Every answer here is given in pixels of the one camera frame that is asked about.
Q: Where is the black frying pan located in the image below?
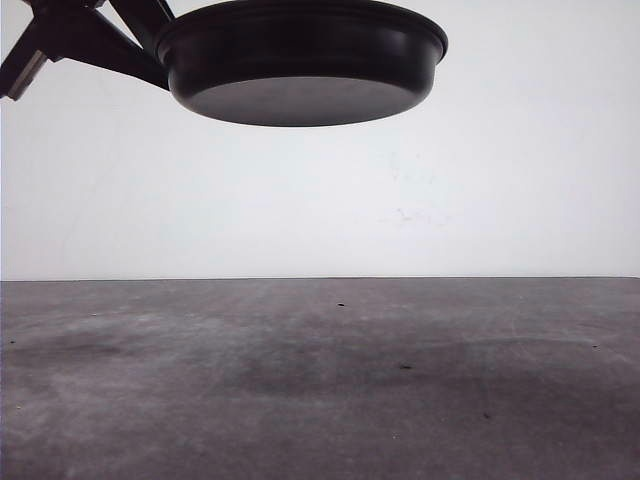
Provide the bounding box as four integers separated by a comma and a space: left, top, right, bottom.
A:
107, 0, 449, 128

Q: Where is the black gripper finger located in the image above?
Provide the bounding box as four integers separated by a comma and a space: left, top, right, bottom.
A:
30, 0, 170, 90
1, 19, 63, 101

